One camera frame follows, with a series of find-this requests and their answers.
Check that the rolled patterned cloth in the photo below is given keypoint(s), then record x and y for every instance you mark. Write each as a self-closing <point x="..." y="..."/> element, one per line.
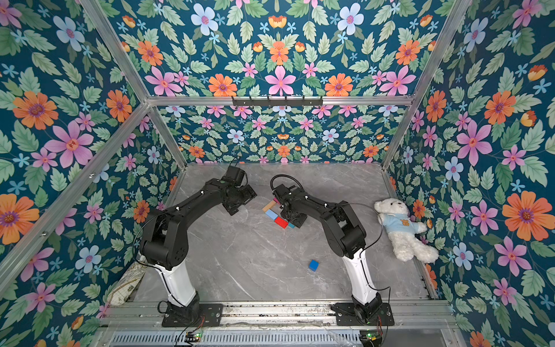
<point x="126" y="285"/>

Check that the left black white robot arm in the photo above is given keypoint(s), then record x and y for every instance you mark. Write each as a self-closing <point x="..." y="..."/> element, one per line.
<point x="165" y="243"/>

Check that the green circuit board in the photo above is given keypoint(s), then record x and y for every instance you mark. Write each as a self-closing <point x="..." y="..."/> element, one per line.
<point x="372" y="338"/>
<point x="193" y="337"/>

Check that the red rectangular block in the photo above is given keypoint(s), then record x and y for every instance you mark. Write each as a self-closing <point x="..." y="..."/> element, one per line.
<point x="281" y="222"/>

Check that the natural wood block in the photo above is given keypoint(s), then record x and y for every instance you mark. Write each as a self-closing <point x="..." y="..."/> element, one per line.
<point x="271" y="204"/>

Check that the black hook rail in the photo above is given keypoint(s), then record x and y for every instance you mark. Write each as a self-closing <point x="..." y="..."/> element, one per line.
<point x="268" y="101"/>

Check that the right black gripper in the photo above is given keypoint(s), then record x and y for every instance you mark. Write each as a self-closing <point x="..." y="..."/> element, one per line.
<point x="293" y="215"/>

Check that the light blue block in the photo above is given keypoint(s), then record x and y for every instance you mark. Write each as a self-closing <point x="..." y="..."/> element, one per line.
<point x="271" y="214"/>

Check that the right green circuit board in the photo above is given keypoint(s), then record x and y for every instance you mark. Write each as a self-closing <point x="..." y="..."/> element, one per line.
<point x="372" y="338"/>

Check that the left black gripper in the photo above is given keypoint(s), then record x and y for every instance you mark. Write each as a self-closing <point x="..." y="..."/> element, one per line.
<point x="248" y="196"/>

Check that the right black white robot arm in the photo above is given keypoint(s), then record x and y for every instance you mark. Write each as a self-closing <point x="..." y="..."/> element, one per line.
<point x="346" y="237"/>

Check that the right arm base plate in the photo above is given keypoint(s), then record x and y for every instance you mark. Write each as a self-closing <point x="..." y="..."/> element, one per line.
<point x="345" y="315"/>

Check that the blue square block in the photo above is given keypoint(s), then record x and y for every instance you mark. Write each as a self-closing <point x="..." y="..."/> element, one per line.
<point x="313" y="265"/>

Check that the white teddy bear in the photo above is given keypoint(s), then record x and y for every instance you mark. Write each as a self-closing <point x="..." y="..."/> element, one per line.
<point x="393" y="215"/>

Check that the aluminium front rail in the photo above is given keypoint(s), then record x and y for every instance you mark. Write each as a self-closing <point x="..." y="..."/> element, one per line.
<point x="409" y="314"/>

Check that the left green circuit board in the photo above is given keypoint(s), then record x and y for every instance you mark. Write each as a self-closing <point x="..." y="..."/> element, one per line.
<point x="193" y="337"/>

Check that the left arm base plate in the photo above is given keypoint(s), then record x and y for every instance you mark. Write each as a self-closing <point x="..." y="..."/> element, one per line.
<point x="207" y="315"/>

